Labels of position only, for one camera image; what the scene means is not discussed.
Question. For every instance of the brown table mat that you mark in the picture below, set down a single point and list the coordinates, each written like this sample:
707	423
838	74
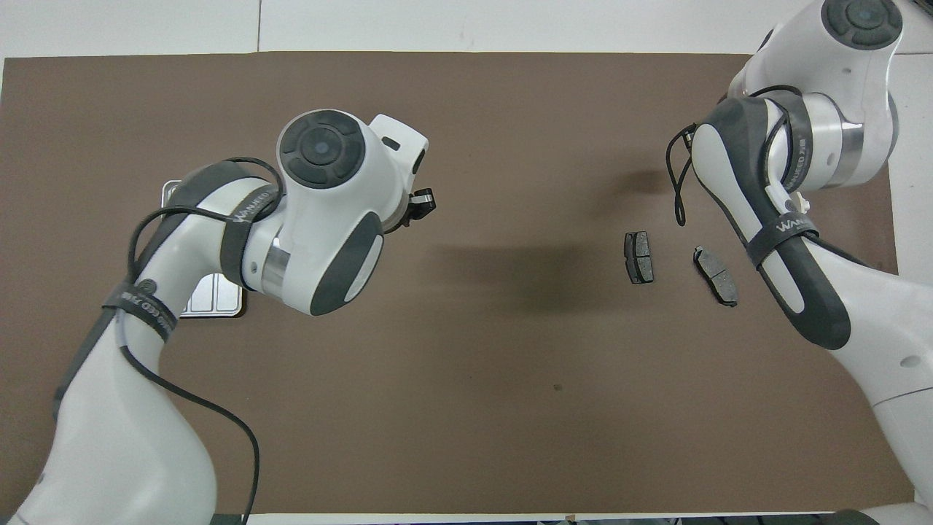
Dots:
510	146

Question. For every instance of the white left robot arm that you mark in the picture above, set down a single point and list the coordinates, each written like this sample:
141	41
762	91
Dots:
328	189

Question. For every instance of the rectangular grey brake pad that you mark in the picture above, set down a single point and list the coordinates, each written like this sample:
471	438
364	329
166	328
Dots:
638	257

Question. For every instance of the curved grey brake pad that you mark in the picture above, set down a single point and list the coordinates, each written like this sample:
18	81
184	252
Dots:
716	275

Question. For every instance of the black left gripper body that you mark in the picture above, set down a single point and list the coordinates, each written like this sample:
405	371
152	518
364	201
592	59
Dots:
402	217

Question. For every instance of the silver metal tray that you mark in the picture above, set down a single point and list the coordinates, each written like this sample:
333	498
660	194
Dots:
215	302

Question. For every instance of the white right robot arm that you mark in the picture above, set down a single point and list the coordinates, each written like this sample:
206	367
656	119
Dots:
853	58

